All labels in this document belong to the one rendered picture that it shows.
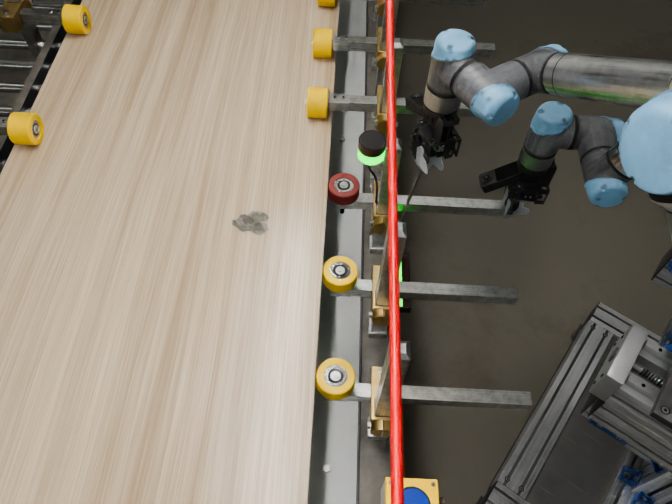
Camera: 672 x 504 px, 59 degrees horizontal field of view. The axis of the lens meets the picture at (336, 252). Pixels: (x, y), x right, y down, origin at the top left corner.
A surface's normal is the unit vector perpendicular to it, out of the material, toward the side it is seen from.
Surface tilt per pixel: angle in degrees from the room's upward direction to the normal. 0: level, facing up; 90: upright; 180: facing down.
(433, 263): 0
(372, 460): 0
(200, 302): 0
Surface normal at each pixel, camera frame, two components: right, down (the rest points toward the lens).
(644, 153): -0.89, 0.29
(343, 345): 0.03, -0.56
